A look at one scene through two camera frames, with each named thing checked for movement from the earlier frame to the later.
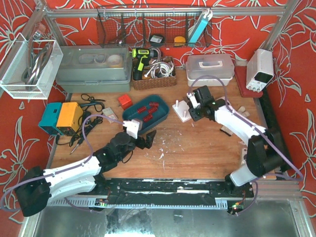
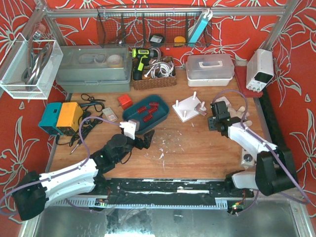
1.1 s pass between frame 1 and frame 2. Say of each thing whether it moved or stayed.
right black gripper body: moved
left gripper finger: stayed
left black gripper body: stayed
